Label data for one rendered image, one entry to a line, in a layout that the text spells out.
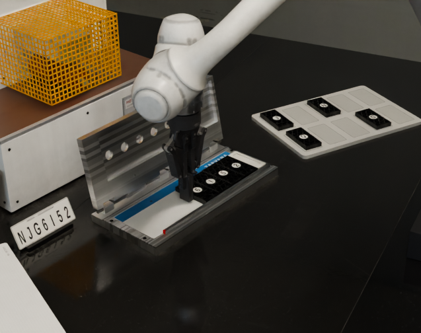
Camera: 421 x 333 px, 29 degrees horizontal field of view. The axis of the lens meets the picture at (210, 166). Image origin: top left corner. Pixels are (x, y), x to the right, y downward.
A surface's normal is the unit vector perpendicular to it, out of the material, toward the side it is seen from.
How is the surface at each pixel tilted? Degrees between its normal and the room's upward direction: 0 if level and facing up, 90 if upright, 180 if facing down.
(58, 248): 0
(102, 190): 79
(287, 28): 90
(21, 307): 0
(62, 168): 90
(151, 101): 96
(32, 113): 0
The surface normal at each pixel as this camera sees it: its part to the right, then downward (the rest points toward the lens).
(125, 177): 0.74, 0.15
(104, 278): -0.01, -0.86
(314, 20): -0.44, 0.46
